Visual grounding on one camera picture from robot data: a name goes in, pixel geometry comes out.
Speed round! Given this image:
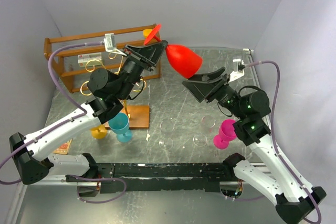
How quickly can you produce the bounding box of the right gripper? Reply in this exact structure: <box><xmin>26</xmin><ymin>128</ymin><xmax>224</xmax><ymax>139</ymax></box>
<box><xmin>182</xmin><ymin>67</ymin><xmax>246</xmax><ymax>119</ymax></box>

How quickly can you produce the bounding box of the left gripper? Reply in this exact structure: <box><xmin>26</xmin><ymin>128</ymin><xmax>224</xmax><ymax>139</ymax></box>
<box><xmin>117</xmin><ymin>40</ymin><xmax>169</xmax><ymax>100</ymax></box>

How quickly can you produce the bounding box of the red plastic wine glass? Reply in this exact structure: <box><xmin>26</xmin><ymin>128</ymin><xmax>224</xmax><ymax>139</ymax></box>
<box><xmin>143</xmin><ymin>24</ymin><xmax>203</xmax><ymax>79</ymax></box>

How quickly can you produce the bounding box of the clear flute glass one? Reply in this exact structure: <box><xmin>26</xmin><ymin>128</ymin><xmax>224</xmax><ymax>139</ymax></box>
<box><xmin>201</xmin><ymin>115</ymin><xmax>216</xmax><ymax>134</ymax></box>

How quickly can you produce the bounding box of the clear flute glass two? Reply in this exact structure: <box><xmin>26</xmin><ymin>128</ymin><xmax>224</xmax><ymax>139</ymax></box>
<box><xmin>160</xmin><ymin>119</ymin><xmax>175</xmax><ymax>133</ymax></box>

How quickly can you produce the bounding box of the clear flute glass three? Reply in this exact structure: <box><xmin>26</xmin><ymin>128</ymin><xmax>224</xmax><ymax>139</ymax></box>
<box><xmin>159</xmin><ymin>137</ymin><xmax>174</xmax><ymax>151</ymax></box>

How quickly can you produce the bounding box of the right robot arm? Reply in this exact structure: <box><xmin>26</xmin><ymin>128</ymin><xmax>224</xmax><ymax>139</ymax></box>
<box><xmin>182</xmin><ymin>63</ymin><xmax>326</xmax><ymax>223</ymax></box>

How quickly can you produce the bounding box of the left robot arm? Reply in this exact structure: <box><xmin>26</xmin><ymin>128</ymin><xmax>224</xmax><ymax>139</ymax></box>
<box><xmin>9</xmin><ymin>40</ymin><xmax>168</xmax><ymax>185</ymax></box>

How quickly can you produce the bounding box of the pink plastic wine glass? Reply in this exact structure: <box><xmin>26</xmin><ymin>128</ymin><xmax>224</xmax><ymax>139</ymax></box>
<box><xmin>213</xmin><ymin>119</ymin><xmax>237</xmax><ymax>150</ymax></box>

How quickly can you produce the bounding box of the blue plastic wine glass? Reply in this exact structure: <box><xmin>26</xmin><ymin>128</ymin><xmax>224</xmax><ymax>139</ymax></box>
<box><xmin>108</xmin><ymin>112</ymin><xmax>133</xmax><ymax>143</ymax></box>

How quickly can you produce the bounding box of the orange wooden shelf rack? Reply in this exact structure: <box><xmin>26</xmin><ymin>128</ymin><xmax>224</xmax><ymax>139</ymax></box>
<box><xmin>44</xmin><ymin>24</ymin><xmax>157</xmax><ymax>93</ymax></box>

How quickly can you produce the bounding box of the yellow plastic wine glass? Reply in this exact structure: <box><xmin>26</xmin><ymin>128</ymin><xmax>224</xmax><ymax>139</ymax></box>
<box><xmin>90</xmin><ymin>125</ymin><xmax>108</xmax><ymax>140</ymax></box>

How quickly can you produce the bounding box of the yellow block on shelf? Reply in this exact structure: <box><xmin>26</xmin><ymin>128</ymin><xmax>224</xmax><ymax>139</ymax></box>
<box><xmin>142</xmin><ymin>29</ymin><xmax>152</xmax><ymax>38</ymax></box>

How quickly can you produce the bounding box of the clear flute glass four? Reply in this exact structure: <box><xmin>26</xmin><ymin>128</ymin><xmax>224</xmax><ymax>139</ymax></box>
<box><xmin>193</xmin><ymin>134</ymin><xmax>207</xmax><ymax>147</ymax></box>

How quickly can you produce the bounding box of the white red box on shelf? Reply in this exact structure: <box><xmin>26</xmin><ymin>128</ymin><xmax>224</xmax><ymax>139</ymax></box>
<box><xmin>77</xmin><ymin>52</ymin><xmax>102</xmax><ymax>67</ymax></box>

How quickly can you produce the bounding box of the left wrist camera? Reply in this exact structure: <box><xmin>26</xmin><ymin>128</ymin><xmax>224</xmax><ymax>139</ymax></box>
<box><xmin>103</xmin><ymin>33</ymin><xmax>126</xmax><ymax>56</ymax></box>

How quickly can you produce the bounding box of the gold wire wine glass rack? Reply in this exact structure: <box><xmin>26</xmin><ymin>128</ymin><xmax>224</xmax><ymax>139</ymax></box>
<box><xmin>82</xmin><ymin>53</ymin><xmax>150</xmax><ymax>129</ymax></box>

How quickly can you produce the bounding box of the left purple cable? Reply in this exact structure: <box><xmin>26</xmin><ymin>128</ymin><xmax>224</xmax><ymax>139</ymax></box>
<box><xmin>0</xmin><ymin>40</ymin><xmax>106</xmax><ymax>185</ymax></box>

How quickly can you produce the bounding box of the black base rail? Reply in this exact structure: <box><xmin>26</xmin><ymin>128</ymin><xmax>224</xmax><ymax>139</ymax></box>
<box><xmin>65</xmin><ymin>163</ymin><xmax>254</xmax><ymax>195</ymax></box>

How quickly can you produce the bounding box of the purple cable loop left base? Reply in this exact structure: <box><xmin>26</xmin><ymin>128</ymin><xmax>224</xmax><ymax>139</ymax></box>
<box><xmin>65</xmin><ymin>174</ymin><xmax>128</xmax><ymax>204</ymax></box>

